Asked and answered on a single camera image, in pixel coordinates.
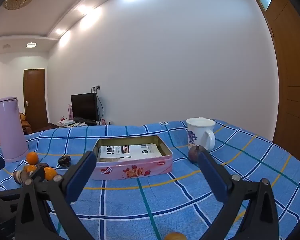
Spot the purple passion fruit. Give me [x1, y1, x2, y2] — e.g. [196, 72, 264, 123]
[188, 145, 207, 164]

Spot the brown wooden door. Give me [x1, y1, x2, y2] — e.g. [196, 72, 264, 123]
[23, 68, 49, 130]

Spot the brown leather sofa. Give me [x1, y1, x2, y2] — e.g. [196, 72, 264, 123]
[0, 112, 33, 140]

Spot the low television stand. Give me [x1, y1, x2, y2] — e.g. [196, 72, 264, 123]
[49, 120, 110, 129]

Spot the pink tin box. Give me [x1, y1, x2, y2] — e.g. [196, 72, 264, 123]
[91, 135, 174, 181]

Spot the blue plaid blanket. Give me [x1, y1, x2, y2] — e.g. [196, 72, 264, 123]
[0, 119, 300, 240]

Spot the round orange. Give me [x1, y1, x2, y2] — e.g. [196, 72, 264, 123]
[26, 152, 39, 165]

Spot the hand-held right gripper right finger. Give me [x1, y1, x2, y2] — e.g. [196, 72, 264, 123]
[198, 151, 288, 240]

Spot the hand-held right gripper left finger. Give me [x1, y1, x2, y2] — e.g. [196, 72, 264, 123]
[15, 151, 98, 240]

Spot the white paper packet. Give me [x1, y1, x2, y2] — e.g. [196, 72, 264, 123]
[98, 144, 163, 162]

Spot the black power cable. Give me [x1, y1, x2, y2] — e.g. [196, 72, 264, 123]
[96, 90, 105, 123]

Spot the black television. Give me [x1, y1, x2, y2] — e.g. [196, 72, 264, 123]
[71, 92, 100, 122]

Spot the purple thermos jug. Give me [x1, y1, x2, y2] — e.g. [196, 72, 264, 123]
[0, 96, 28, 160]

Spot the white mug with blue print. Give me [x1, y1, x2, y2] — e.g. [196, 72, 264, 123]
[186, 117, 216, 151]

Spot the wooden door with glass transom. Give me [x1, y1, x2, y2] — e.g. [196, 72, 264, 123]
[250, 0, 300, 165]

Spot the large oval kumquat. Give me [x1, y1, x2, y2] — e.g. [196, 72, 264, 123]
[164, 232, 187, 240]

